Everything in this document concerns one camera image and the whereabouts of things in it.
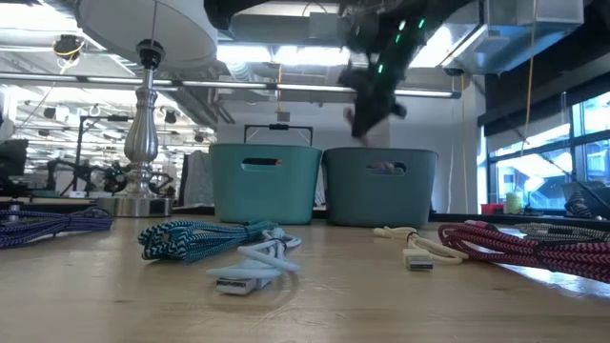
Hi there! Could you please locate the white draped cloth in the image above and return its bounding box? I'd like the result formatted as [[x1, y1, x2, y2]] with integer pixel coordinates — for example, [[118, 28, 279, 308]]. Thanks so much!
[[182, 151, 215, 209]]

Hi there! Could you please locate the cream cable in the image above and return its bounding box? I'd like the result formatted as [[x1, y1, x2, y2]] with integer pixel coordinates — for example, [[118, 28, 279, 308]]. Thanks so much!
[[373, 226, 471, 272]]

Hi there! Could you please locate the black aluminium table frame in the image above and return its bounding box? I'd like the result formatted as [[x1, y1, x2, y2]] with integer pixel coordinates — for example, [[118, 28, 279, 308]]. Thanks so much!
[[0, 195, 610, 232]]

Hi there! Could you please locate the long ceiling light strip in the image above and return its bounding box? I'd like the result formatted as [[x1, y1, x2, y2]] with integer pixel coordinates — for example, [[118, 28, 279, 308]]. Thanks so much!
[[0, 71, 461, 99]]

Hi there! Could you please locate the purple braided cable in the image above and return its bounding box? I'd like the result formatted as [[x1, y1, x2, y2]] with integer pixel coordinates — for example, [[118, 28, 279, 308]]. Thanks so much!
[[0, 207, 114, 250]]

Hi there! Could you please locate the silver lamp base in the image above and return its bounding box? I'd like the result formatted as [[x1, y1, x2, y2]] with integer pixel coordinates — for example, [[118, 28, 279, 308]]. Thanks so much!
[[96, 38, 173, 218]]

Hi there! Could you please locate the dark grey braided cable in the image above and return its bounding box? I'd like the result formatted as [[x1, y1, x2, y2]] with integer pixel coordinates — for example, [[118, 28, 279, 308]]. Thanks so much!
[[513, 222, 610, 243]]

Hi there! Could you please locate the black white striped cable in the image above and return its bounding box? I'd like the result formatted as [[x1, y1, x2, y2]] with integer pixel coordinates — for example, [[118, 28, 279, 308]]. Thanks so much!
[[564, 189, 595, 219]]

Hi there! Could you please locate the blue-grey plastic bin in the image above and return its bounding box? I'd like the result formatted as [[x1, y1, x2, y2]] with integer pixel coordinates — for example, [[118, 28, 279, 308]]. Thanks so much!
[[322, 146, 439, 229]]

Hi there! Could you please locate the teal plastic bin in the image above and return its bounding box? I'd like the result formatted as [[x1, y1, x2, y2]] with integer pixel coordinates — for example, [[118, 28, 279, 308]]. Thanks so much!
[[208, 142, 324, 226]]

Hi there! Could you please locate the light blue cable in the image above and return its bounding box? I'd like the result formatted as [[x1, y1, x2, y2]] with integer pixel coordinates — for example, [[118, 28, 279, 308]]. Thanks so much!
[[205, 227, 303, 296]]

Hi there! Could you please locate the white lamp shade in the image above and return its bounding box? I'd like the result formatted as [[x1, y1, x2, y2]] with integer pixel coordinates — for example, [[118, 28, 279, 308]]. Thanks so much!
[[73, 0, 219, 72]]

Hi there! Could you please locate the teal braided cable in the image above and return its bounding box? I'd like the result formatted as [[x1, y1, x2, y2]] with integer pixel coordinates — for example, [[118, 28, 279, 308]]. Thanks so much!
[[137, 218, 280, 264]]

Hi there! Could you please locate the pale green cup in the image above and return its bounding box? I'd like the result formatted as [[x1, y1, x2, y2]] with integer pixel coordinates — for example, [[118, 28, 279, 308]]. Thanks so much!
[[505, 192, 524, 215]]

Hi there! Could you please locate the magenta braided cable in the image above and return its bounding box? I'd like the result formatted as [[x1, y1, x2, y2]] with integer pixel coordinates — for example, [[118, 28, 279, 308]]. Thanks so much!
[[437, 219, 610, 285]]

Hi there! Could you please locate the dark monitor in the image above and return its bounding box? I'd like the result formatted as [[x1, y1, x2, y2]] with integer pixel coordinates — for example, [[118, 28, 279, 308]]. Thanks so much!
[[0, 138, 29, 178]]

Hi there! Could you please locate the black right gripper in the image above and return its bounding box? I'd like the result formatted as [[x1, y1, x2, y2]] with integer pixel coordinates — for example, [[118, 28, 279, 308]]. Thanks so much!
[[337, 3, 431, 140]]

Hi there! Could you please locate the large window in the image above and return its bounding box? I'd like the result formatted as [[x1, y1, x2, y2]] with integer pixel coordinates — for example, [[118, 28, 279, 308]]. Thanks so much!
[[485, 91, 610, 212]]

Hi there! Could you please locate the silver ventilation duct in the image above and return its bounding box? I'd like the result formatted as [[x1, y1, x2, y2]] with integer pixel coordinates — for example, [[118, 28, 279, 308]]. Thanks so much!
[[440, 0, 585, 76]]

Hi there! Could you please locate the black yellow ceiling fixture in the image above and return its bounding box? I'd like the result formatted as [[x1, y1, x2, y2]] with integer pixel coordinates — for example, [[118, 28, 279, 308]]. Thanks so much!
[[51, 33, 87, 63]]

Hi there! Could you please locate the black stand frame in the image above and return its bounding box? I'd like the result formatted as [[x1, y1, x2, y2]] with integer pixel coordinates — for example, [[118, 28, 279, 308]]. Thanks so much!
[[243, 123, 315, 147]]

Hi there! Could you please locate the yellow hanging cord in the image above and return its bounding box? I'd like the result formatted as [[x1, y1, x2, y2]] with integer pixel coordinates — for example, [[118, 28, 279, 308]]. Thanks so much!
[[518, 0, 538, 158]]

